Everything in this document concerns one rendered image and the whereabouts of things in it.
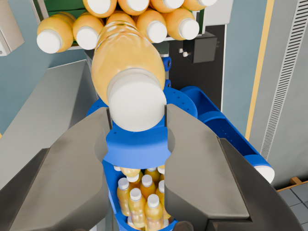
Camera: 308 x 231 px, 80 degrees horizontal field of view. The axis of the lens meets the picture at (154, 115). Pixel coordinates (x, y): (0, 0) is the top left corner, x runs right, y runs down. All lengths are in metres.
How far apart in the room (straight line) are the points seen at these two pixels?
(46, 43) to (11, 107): 1.51
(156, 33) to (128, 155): 0.26
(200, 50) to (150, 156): 0.33
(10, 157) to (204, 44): 0.75
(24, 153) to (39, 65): 0.97
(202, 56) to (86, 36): 0.32
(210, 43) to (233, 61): 1.36
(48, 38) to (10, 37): 0.09
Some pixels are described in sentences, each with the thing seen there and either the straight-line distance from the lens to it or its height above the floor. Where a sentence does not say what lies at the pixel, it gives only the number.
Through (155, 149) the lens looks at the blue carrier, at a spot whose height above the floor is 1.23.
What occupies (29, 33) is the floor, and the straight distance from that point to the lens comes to 1.61.
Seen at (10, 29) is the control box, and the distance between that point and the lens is 0.50.
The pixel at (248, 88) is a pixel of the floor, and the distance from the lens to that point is 2.18.
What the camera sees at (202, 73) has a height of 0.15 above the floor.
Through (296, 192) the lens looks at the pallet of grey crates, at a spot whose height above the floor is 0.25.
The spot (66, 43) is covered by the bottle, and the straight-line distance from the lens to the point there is 0.45.
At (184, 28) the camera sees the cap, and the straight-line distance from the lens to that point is 0.43.
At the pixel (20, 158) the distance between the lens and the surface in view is 0.81.
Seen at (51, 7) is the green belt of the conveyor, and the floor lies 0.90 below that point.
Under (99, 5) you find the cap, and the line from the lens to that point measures 0.40.
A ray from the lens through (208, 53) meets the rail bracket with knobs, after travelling 0.58.
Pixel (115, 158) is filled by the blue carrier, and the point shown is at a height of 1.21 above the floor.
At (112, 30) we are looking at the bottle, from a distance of 0.22.
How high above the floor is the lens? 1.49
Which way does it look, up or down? 53 degrees down
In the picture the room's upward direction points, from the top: 159 degrees clockwise
